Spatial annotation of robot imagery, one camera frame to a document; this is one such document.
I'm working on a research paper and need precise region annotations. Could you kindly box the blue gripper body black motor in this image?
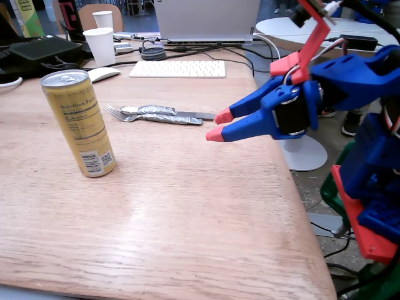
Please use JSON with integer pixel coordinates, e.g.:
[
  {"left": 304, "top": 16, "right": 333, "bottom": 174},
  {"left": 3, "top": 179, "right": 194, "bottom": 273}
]
[{"left": 274, "top": 79, "right": 324, "bottom": 137}]

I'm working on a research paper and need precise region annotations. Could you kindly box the blue gripper finger with pink tip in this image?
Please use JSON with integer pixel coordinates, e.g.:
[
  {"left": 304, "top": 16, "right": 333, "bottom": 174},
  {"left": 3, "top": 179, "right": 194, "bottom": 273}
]
[
  {"left": 205, "top": 85, "right": 301, "bottom": 143},
  {"left": 213, "top": 76, "right": 286, "bottom": 126}
]

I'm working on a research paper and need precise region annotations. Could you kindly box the yellow energy drink can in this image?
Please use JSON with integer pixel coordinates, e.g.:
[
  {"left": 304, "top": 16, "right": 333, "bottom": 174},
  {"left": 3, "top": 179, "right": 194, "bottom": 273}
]
[{"left": 39, "top": 69, "right": 118, "bottom": 178}]

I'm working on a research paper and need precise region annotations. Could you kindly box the black sneaker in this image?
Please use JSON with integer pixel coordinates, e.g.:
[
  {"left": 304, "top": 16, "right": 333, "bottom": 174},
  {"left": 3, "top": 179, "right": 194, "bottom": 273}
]
[
  {"left": 341, "top": 111, "right": 364, "bottom": 138},
  {"left": 317, "top": 106, "right": 337, "bottom": 119}
]

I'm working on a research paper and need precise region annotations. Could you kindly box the silver table knife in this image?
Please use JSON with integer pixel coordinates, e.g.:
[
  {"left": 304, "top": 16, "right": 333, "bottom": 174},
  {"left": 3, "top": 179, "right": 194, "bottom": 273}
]
[{"left": 174, "top": 111, "right": 218, "bottom": 121}]

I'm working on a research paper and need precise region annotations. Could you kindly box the white keyboard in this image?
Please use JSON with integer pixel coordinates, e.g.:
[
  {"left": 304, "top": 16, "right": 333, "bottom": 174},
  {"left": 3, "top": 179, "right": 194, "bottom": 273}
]
[{"left": 129, "top": 60, "right": 227, "bottom": 79}]

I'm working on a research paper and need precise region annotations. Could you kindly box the green clamp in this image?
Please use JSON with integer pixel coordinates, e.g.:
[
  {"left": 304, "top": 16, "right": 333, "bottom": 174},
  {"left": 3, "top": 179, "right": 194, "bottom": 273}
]
[
  {"left": 354, "top": 262, "right": 400, "bottom": 300},
  {"left": 320, "top": 140, "right": 357, "bottom": 226}
]

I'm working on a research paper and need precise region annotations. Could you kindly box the fork with short tape wrap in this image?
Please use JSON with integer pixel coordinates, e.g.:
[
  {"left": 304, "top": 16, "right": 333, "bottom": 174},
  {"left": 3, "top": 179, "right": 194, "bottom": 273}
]
[{"left": 120, "top": 104, "right": 176, "bottom": 117}]

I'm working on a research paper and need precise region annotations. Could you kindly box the silver laptop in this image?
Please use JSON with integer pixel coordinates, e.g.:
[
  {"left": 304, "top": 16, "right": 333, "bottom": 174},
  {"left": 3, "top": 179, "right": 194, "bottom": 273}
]
[{"left": 154, "top": 0, "right": 262, "bottom": 46}]

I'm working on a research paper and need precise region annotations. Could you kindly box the black power adapter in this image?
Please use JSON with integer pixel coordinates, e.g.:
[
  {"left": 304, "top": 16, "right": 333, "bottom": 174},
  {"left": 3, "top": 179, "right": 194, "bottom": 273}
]
[{"left": 339, "top": 34, "right": 379, "bottom": 53}]

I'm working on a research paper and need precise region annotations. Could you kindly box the round black disc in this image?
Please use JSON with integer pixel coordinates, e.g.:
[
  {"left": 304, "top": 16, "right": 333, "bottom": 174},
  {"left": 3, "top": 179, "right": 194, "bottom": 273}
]
[{"left": 140, "top": 46, "right": 168, "bottom": 62}]

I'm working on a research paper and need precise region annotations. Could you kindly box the grey floor plate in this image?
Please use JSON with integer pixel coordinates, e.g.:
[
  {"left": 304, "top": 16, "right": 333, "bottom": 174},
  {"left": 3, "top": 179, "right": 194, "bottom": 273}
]
[{"left": 307, "top": 212, "right": 345, "bottom": 239}]

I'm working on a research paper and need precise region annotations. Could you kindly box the small silver adapter box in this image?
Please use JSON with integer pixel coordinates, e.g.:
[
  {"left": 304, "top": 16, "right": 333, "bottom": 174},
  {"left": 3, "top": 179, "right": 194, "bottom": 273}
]
[{"left": 113, "top": 42, "right": 134, "bottom": 54}]

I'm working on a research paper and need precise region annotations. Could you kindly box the white computer mouse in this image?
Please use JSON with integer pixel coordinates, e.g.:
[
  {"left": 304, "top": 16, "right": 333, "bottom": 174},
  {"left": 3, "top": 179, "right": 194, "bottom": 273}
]
[{"left": 86, "top": 67, "right": 121, "bottom": 84}]

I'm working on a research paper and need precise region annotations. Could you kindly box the tan wooden chair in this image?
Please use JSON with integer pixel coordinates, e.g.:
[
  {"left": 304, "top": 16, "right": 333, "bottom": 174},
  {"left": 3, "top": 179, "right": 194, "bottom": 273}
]
[{"left": 77, "top": 3, "right": 125, "bottom": 33}]

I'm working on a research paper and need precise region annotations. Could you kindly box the large white paper cup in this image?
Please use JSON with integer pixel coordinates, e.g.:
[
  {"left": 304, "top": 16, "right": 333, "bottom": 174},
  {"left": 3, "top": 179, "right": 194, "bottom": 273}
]
[{"left": 82, "top": 27, "right": 116, "bottom": 68}]

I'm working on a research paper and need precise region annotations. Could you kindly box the small white paper cup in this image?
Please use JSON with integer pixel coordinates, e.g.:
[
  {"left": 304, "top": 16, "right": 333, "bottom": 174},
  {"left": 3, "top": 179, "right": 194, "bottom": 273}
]
[{"left": 92, "top": 11, "right": 114, "bottom": 31}]

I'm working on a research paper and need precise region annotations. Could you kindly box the black flat device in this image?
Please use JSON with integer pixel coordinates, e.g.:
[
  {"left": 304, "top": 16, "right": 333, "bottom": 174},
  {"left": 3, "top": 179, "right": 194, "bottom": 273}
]
[{"left": 8, "top": 34, "right": 83, "bottom": 62}]

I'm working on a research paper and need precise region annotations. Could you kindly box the yellow green carton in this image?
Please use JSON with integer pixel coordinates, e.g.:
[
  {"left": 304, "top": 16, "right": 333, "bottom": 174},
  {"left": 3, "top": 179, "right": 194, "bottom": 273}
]
[{"left": 14, "top": 0, "right": 45, "bottom": 38}]

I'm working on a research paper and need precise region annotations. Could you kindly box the black laptop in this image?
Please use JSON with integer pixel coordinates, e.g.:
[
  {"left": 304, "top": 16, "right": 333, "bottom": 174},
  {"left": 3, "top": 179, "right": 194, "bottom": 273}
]
[{"left": 0, "top": 12, "right": 23, "bottom": 76}]

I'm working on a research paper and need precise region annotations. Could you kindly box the thin white cable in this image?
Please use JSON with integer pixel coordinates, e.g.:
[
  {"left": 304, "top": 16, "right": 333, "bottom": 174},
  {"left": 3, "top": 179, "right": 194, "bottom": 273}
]
[{"left": 252, "top": 32, "right": 283, "bottom": 61}]

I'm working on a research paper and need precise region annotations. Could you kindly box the fork with long taped handle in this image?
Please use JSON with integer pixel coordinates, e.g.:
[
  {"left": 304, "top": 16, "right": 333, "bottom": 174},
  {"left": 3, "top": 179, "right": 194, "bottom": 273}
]
[{"left": 104, "top": 104, "right": 204, "bottom": 126}]

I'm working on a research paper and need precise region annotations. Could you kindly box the white round pedestal table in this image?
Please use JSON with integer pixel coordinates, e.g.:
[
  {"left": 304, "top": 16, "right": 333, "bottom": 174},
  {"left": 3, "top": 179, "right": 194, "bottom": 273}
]
[{"left": 255, "top": 17, "right": 400, "bottom": 172}]

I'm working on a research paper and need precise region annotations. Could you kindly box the red wrist camera mount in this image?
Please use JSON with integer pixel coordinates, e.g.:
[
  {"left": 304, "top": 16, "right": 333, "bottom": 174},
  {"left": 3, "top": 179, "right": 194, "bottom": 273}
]
[{"left": 270, "top": 0, "right": 341, "bottom": 87}]

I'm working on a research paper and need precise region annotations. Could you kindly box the black cable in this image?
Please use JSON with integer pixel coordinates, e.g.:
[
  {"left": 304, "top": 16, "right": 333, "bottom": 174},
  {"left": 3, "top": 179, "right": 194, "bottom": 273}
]
[{"left": 81, "top": 61, "right": 139, "bottom": 71}]

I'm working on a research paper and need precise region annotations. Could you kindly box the thick white cable loop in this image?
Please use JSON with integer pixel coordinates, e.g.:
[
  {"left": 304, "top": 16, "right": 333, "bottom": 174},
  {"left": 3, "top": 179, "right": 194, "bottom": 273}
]
[{"left": 0, "top": 76, "right": 24, "bottom": 89}]

